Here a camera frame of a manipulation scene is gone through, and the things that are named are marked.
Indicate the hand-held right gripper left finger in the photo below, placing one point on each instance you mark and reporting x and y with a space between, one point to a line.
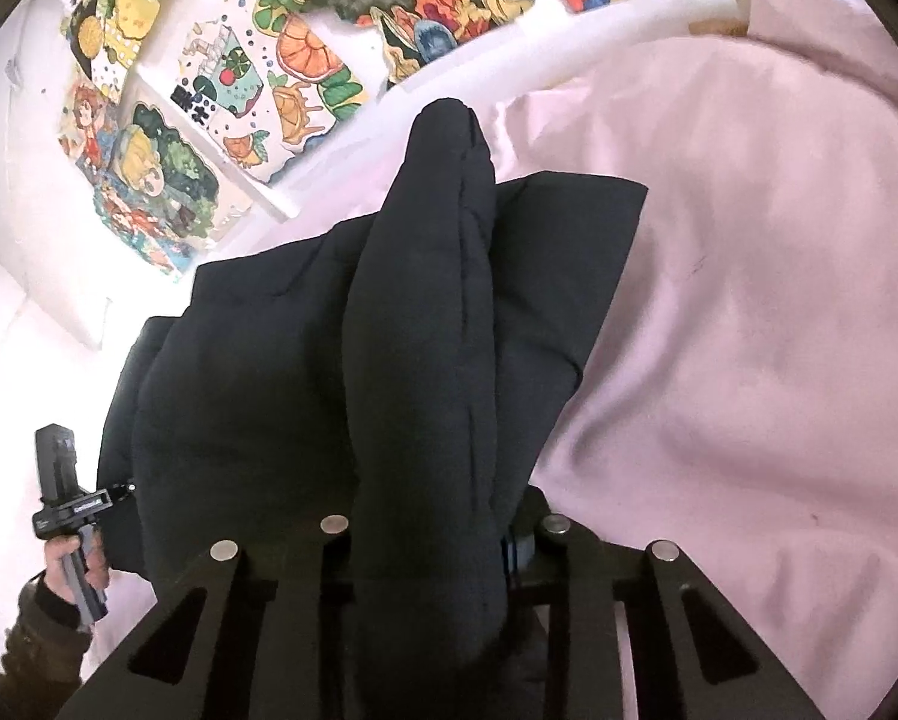
336 562

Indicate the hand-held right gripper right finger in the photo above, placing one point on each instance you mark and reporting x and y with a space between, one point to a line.
520 559

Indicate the dark navy padded jacket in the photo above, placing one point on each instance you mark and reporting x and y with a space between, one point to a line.
434 330

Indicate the person's left forearm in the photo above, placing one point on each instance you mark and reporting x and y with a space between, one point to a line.
36 652

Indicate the person's left hand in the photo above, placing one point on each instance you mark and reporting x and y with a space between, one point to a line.
62 566

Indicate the blue poster with red-haired figure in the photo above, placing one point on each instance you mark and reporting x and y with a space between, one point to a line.
149 232

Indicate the pink bed sheet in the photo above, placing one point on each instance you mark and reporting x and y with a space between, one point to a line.
719 277

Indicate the green cut-out poster blonde figure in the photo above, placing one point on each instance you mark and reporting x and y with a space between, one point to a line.
164 157

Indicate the orange poster with red-haired figure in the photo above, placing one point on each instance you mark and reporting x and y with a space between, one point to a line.
89 127

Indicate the white poster with orange fruit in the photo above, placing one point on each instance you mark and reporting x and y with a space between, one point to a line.
269 90

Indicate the yellow patterned wall poster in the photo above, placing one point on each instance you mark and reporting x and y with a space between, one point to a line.
111 30

